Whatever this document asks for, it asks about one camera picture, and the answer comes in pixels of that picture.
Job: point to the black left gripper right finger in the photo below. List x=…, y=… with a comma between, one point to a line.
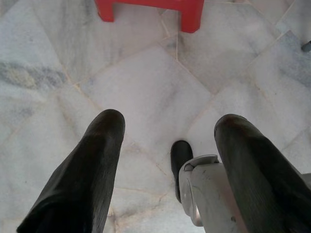
x=262, y=184

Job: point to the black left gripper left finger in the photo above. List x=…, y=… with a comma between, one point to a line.
x=82, y=184

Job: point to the black robot left foot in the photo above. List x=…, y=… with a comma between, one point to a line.
x=181, y=155

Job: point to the red plastic stool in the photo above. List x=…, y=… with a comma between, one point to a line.
x=189, y=14

